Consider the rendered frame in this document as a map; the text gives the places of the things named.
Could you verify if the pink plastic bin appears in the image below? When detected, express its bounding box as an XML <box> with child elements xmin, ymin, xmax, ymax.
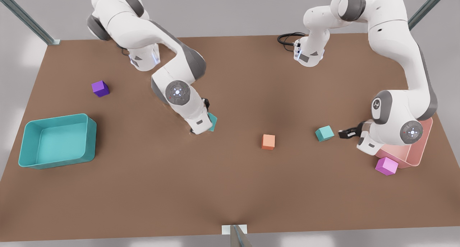
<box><xmin>374</xmin><ymin>117</ymin><xmax>434</xmax><ymax>169</ymax></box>

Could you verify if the silver frame post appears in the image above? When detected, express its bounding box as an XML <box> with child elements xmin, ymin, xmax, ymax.
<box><xmin>408</xmin><ymin>0</ymin><xmax>452</xmax><ymax>31</ymax></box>
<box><xmin>221</xmin><ymin>224</ymin><xmax>253</xmax><ymax>247</ymax></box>
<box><xmin>0</xmin><ymin>0</ymin><xmax>61</xmax><ymax>46</ymax></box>

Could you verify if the teal plastic bin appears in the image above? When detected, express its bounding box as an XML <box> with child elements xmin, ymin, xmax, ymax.
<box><xmin>18</xmin><ymin>113</ymin><xmax>97</xmax><ymax>170</ymax></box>

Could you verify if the dark purple cube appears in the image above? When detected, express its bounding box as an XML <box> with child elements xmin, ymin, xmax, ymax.
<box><xmin>91</xmin><ymin>80</ymin><xmax>110</xmax><ymax>98</ymax></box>

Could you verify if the orange cube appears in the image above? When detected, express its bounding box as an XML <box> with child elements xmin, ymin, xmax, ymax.
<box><xmin>261</xmin><ymin>134</ymin><xmax>276</xmax><ymax>150</ymax></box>

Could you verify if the pink magenta cube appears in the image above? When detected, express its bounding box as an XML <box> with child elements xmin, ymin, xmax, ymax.
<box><xmin>375</xmin><ymin>157</ymin><xmax>399</xmax><ymax>176</ymax></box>

